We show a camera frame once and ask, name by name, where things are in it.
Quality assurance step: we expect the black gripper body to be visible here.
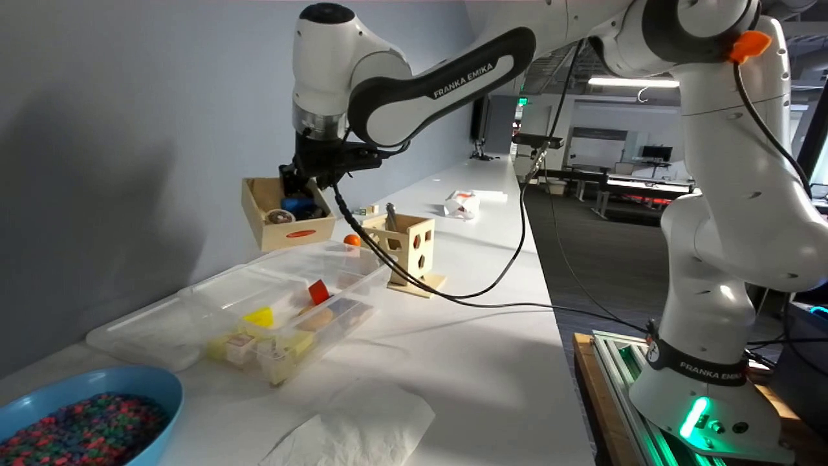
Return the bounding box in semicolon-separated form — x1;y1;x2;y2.
291;132;347;190

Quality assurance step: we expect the wooden box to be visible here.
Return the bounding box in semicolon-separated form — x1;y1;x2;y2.
241;173;338;254

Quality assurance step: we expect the clear plastic compartment basket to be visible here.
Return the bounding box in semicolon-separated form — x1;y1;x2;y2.
202;242;395;388

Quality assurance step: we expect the blue ball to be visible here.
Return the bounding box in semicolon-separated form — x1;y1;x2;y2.
278;193;314;220

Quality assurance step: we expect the red toy block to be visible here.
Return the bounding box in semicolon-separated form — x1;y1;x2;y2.
304;277;334;308

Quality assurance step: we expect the wooden shape sorter cube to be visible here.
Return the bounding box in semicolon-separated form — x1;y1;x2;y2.
360;210;450;302

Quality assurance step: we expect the yellow toy block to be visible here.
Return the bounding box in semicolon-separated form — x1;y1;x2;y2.
242;305;278;333

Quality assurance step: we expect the small white carton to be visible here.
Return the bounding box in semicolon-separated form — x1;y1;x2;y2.
443;190;483;223

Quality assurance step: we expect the clear flat plastic tray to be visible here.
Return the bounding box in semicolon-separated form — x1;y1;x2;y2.
85;263;304;374

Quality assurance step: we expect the blue bowl of coloured beads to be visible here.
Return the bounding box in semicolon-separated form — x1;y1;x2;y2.
0;366;186;466

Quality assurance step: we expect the ceiling light strip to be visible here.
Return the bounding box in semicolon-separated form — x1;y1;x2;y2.
584;75;682;93

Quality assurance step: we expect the background computer monitor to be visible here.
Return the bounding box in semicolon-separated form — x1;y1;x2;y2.
638;142;675;166

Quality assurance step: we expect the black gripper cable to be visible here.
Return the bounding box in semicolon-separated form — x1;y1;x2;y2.
331;36;656;337

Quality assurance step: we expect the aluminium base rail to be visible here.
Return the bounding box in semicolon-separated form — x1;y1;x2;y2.
591;333;686;466

